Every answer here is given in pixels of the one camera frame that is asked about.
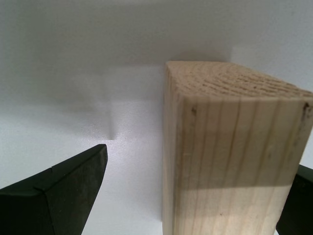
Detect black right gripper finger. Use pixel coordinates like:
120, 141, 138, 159
275, 164, 313, 235
0, 143, 109, 235

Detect light wooden block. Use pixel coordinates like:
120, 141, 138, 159
161, 60, 313, 235

